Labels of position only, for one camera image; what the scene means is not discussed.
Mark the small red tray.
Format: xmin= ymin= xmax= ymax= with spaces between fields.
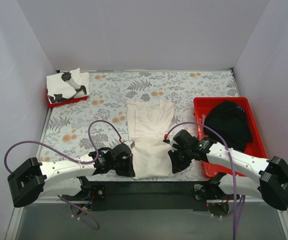
xmin=46 ymin=85 xmax=89 ymax=108

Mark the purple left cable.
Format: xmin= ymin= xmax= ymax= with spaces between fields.
xmin=3 ymin=120 xmax=123 ymax=231

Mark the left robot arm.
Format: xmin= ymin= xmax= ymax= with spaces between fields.
xmin=7 ymin=140 xmax=135 ymax=208

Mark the black garment in bin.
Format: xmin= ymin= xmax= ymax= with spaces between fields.
xmin=204 ymin=100 xmax=253 ymax=152

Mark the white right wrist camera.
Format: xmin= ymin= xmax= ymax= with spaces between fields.
xmin=163 ymin=134 xmax=177 ymax=145

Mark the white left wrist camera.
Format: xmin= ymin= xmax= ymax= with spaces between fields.
xmin=123 ymin=140 xmax=135 ymax=149

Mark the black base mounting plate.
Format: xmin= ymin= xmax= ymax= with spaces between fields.
xmin=61 ymin=180 xmax=242 ymax=212

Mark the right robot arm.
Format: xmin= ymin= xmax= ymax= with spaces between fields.
xmin=163 ymin=129 xmax=288 ymax=211

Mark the aluminium frame rail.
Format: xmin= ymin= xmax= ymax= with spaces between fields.
xmin=13 ymin=180 xmax=288 ymax=240

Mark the folded white printed t-shirt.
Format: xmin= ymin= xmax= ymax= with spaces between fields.
xmin=46 ymin=68 xmax=90 ymax=95

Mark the floral patterned table mat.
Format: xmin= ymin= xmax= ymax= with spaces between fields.
xmin=37 ymin=70 xmax=239 ymax=163

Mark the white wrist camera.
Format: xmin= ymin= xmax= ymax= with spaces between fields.
xmin=123 ymin=140 xmax=135 ymax=149
xmin=163 ymin=134 xmax=177 ymax=145

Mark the cream white t-shirt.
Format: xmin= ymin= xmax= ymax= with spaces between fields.
xmin=127 ymin=100 xmax=175 ymax=180

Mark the large red bin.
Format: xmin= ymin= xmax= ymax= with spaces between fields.
xmin=192 ymin=96 xmax=268 ymax=179

